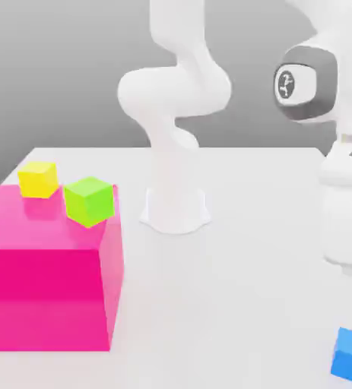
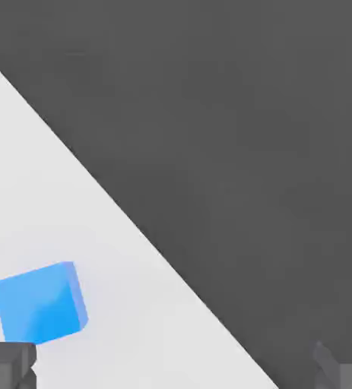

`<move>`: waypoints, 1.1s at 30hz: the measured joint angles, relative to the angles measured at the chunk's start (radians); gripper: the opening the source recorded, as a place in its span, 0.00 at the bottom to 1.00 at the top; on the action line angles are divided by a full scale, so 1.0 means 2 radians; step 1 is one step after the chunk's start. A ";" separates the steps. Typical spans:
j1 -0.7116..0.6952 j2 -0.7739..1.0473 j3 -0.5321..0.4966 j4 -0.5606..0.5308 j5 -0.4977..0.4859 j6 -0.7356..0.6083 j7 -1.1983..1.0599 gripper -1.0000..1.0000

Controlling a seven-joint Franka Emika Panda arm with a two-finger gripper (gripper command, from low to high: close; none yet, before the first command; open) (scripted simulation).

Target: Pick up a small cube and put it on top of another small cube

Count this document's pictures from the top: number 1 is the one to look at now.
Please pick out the small green cube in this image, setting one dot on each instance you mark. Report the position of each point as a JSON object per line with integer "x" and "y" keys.
{"x": 87, "y": 200}

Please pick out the small yellow cube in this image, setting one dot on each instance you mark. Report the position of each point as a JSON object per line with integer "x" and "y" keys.
{"x": 37, "y": 180}

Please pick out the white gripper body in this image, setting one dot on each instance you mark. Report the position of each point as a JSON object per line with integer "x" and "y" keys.
{"x": 347, "y": 218}

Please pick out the large pink box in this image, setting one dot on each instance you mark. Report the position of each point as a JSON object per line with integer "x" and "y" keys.
{"x": 41, "y": 288}

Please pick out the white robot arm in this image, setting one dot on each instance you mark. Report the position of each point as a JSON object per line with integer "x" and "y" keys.
{"x": 175, "y": 91}

